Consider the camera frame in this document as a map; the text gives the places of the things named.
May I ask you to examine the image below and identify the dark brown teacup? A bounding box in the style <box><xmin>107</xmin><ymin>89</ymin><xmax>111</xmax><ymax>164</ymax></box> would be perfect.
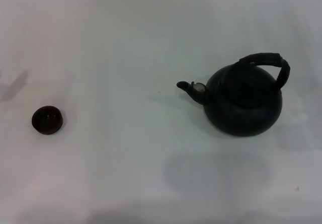
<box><xmin>31</xmin><ymin>105</ymin><xmax>64</xmax><ymax>134</ymax></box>

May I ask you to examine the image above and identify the black round teapot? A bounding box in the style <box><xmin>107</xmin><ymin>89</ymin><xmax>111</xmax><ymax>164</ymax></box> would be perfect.
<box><xmin>176</xmin><ymin>52</ymin><xmax>292</xmax><ymax>137</ymax></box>

